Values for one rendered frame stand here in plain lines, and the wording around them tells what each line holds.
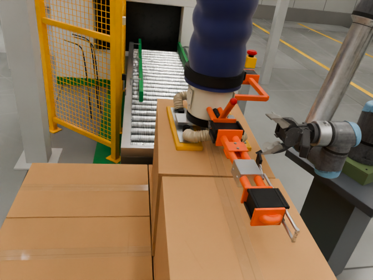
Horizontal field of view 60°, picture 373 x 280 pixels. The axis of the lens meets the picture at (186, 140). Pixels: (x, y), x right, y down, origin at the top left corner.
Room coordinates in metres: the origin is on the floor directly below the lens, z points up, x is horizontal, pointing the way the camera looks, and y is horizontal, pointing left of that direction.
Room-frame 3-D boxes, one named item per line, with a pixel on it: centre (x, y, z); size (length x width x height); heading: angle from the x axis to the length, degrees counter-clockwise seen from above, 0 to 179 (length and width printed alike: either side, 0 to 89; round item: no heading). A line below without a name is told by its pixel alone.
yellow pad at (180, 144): (1.16, 0.02, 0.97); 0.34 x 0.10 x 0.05; 13
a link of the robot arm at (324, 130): (1.01, -0.45, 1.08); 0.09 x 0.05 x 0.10; 13
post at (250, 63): (2.22, -0.37, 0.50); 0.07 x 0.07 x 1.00; 11
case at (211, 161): (1.17, -0.08, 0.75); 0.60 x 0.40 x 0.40; 9
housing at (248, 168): (0.73, -0.17, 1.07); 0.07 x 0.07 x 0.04; 13
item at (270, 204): (0.60, -0.20, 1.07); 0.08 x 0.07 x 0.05; 13
